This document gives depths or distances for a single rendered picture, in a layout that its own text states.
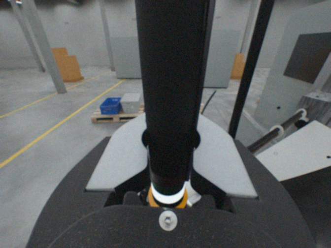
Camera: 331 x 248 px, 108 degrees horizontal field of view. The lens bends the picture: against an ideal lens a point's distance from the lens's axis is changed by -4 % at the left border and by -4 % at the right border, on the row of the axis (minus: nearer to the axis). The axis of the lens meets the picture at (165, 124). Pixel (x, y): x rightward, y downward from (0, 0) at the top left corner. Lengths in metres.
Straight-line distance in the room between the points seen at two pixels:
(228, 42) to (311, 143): 5.44
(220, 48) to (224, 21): 7.13
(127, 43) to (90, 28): 6.99
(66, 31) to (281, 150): 15.23
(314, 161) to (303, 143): 0.06
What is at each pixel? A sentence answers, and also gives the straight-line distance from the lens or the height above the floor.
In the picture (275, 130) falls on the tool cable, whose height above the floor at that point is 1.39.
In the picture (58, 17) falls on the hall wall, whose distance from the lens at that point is 15.55.
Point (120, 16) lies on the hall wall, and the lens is 13.06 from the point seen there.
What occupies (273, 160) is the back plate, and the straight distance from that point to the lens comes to 0.54.
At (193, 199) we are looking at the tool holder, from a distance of 0.19.
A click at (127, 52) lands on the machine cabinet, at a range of 7.46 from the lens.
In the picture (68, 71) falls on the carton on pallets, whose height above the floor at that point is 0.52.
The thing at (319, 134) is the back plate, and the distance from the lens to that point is 0.55.
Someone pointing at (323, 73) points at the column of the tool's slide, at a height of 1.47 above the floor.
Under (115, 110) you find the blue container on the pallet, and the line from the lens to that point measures 3.25.
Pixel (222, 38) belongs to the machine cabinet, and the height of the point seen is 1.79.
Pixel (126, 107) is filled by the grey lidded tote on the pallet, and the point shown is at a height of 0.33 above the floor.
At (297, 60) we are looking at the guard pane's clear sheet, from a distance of 1.10.
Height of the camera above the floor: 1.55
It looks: 31 degrees down
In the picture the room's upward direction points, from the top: straight up
